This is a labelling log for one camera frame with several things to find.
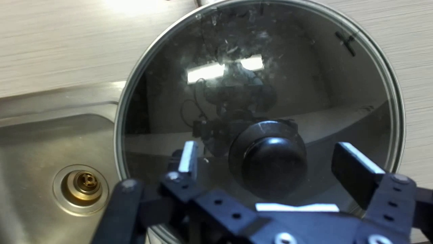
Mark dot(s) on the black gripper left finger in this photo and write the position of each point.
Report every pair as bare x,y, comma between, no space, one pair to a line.
182,185

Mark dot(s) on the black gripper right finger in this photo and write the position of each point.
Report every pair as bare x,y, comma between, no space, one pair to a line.
392,204

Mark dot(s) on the glass lid with black knob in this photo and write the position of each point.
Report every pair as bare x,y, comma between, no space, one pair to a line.
270,158

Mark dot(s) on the black cooking pot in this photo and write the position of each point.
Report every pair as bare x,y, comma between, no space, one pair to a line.
315,68

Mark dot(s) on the brass sink drain strainer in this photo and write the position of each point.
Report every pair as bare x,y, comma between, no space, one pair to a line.
81,186

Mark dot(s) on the stainless steel double sink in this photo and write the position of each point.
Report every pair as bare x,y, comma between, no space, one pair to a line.
31,144

